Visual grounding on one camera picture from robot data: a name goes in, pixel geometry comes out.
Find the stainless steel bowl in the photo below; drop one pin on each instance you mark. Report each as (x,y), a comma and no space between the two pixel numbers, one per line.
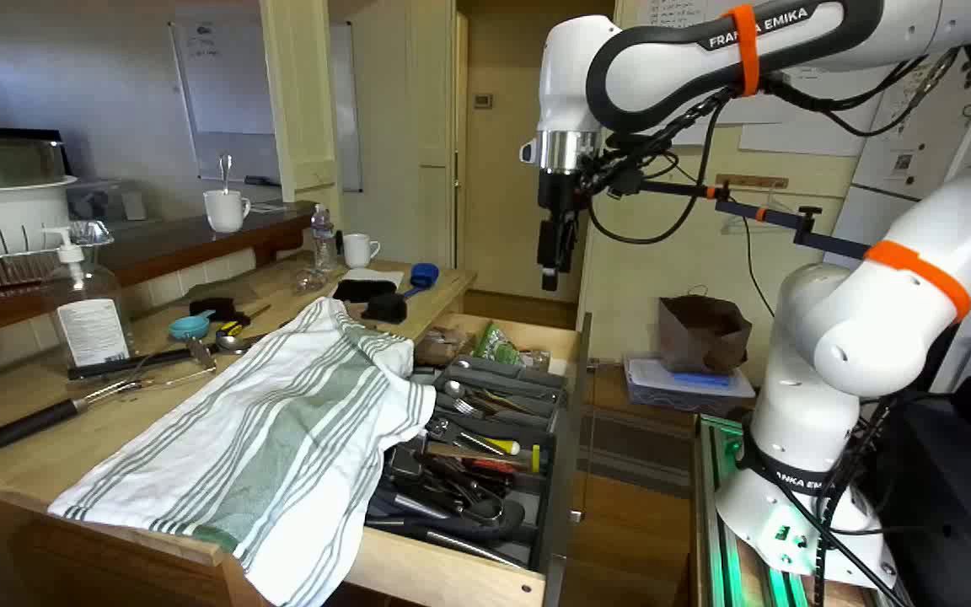
(0,158)

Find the red plastic tool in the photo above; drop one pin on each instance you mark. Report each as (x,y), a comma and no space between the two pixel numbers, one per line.
(491,464)

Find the wooden ledge shelf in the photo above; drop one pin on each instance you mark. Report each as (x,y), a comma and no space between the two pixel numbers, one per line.
(168,240)

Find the teal measuring cup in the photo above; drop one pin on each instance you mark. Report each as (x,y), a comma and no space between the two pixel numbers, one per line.
(191,329)

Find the black camera mount rod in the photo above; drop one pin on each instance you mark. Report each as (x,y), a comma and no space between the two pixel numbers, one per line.
(776,219)

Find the brown cardboard box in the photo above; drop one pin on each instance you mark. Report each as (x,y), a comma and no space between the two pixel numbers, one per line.
(701,335)

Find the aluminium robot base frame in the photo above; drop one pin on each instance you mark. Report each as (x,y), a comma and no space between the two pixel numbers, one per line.
(724,528)

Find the white green striped towel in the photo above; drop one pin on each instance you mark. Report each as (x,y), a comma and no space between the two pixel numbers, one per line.
(271,451)

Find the clear plastic water bottle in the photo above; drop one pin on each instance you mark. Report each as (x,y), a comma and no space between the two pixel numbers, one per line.
(321,253)

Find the black equipment case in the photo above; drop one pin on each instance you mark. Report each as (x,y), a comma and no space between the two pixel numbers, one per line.
(958,507)

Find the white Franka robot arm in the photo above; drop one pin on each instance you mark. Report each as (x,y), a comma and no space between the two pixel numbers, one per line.
(912,326)

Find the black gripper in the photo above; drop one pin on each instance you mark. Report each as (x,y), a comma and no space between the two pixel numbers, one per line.
(561,214)

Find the wall whiteboard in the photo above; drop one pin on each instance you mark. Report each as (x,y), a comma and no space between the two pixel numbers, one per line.
(220,71)

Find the white ceramic mug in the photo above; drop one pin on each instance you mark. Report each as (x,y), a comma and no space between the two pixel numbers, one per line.
(358,251)
(220,210)

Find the wooden interior door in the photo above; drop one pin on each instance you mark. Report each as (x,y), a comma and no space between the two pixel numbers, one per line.
(508,170)

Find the black pouch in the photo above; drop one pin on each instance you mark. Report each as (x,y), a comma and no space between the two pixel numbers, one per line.
(362,293)

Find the green snack packet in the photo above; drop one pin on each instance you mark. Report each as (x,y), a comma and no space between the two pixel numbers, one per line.
(499,343)

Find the grey paper stack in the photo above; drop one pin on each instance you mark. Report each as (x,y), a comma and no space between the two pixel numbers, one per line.
(683,386)

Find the blue ladle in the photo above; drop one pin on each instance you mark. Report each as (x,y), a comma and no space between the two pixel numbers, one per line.
(427,274)

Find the grey cutlery tray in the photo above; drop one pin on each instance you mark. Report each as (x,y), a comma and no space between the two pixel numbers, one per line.
(522,379)

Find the black crumpled cloth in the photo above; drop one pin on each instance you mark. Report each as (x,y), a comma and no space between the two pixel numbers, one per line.
(386,308)

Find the clear pump soap bottle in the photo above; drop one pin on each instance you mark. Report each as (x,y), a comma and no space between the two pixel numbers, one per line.
(93,326)

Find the cream cabinet door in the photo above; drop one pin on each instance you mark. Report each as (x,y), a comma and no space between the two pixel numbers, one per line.
(298,104)

